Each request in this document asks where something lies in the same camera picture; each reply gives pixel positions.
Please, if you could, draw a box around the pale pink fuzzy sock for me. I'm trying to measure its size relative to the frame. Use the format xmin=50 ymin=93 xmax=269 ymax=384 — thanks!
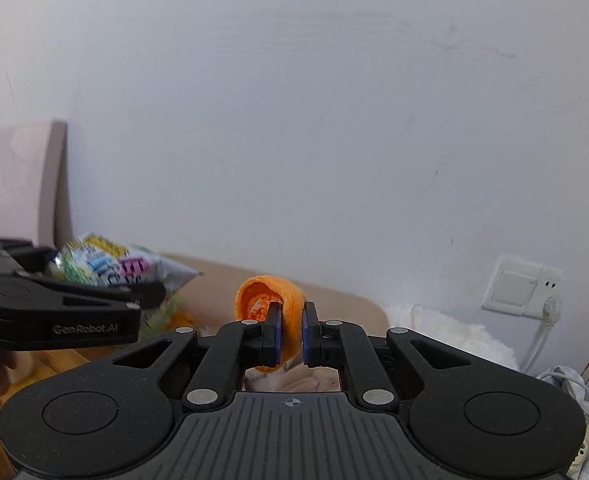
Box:
xmin=244 ymin=360 xmax=342 ymax=393

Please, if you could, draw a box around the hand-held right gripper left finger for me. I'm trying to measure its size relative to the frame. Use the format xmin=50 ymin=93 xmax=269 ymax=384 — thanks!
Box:
xmin=109 ymin=301 xmax=284 ymax=406

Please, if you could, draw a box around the white cable and power strip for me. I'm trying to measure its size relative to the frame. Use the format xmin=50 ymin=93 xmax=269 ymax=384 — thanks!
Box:
xmin=537 ymin=365 xmax=589 ymax=480

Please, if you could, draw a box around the beige plastic storage bin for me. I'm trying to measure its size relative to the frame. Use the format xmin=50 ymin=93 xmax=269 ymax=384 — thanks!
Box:
xmin=157 ymin=252 xmax=390 ymax=346

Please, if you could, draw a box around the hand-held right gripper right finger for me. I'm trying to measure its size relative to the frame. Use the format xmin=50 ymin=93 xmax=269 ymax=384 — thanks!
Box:
xmin=301 ymin=301 xmax=475 ymax=406

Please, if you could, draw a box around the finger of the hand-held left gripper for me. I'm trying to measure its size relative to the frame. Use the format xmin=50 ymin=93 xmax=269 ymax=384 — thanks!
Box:
xmin=0 ymin=237 xmax=59 ymax=277
xmin=17 ymin=270 xmax=168 ymax=311

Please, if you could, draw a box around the white wall plug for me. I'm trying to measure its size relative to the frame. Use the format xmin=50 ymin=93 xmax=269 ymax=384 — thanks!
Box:
xmin=521 ymin=295 xmax=563 ymax=376

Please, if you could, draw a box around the orange plastic bottle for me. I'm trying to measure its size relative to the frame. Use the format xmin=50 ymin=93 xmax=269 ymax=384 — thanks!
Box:
xmin=172 ymin=310 xmax=198 ymax=338

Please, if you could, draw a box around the colourful cartoon snack packet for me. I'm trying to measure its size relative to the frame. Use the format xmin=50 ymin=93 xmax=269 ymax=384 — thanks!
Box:
xmin=44 ymin=232 xmax=200 ymax=311

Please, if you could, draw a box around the orange fuzzy scrunchie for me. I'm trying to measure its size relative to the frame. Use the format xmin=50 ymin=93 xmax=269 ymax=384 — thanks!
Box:
xmin=234 ymin=274 xmax=307 ymax=373

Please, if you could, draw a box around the pale purple board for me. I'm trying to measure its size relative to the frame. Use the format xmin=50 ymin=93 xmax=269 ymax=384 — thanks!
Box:
xmin=0 ymin=119 xmax=68 ymax=251

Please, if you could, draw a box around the white plush toy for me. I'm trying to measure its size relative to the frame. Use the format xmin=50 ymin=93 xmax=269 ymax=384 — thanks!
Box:
xmin=387 ymin=304 xmax=519 ymax=373

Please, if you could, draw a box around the large green snack bag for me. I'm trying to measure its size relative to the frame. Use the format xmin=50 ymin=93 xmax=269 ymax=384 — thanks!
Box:
xmin=139 ymin=295 xmax=185 ymax=341

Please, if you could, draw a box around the white wall socket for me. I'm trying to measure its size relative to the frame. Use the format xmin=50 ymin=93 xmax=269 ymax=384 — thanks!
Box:
xmin=481 ymin=254 xmax=563 ymax=318

